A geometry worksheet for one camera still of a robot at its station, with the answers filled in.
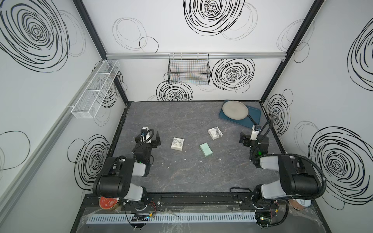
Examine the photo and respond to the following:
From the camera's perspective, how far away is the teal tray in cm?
108

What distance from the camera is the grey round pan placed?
3.63 feet

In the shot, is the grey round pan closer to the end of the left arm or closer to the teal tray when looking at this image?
the teal tray
